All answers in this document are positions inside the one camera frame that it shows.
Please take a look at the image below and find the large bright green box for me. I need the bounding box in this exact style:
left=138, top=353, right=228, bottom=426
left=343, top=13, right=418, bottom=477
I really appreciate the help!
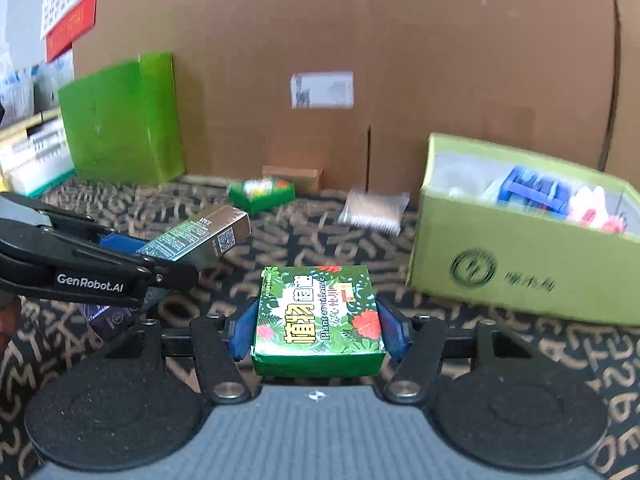
left=57, top=51, right=186, bottom=186

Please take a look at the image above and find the red and white wall calendar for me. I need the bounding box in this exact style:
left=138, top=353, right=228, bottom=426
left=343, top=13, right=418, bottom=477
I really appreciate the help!
left=40, top=0, right=103, bottom=63

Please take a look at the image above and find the blue packet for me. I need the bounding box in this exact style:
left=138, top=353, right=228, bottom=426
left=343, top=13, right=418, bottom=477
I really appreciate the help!
left=497, top=165, right=573, bottom=216

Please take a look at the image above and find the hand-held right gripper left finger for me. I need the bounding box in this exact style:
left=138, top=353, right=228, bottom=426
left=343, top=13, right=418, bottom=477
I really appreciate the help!
left=107, top=297, right=261, bottom=404

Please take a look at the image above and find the clear plastic zip bag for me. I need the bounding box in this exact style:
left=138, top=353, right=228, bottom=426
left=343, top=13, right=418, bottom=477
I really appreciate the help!
left=338, top=187, right=411, bottom=235

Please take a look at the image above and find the dark purple box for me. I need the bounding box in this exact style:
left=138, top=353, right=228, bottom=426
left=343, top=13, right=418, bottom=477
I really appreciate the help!
left=82, top=287, right=161, bottom=342

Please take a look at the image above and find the large cardboard backdrop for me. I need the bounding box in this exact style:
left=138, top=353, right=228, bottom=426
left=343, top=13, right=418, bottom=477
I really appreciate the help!
left=72, top=0, right=640, bottom=196

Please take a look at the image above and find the metallic bronze box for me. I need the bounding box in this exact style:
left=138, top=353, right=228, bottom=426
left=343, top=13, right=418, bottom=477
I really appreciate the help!
left=135, top=204, right=252, bottom=273

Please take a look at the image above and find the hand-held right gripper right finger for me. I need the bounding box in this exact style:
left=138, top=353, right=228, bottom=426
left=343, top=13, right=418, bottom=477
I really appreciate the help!
left=375, top=299, right=532, bottom=404

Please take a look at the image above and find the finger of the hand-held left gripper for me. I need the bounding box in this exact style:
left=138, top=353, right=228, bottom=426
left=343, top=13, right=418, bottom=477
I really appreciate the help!
left=134, top=255, right=201, bottom=309
left=47, top=209, right=151, bottom=262

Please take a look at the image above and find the small brown cardboard box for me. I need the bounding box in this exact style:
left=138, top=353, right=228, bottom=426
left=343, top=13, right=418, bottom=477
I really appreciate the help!
left=261, top=165, right=323, bottom=196

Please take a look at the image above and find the green floral box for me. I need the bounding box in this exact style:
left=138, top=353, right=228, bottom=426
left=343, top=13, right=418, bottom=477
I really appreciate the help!
left=227, top=177, right=296, bottom=216
left=251, top=265, right=386, bottom=377

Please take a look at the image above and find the light green cardboard box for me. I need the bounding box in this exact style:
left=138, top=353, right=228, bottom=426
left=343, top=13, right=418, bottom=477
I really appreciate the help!
left=406, top=132, right=640, bottom=328

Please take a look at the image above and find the stack of white cartons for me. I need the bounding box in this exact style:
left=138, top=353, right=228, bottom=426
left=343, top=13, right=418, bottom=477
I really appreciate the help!
left=0, top=109, right=76, bottom=198

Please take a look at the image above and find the white shipping label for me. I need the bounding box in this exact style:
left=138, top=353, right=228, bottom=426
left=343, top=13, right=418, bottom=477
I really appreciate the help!
left=290, top=71, right=355, bottom=109

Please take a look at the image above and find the pink cuffed knit glove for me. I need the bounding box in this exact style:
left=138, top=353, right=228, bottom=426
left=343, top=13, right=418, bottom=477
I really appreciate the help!
left=570, top=185, right=628, bottom=235

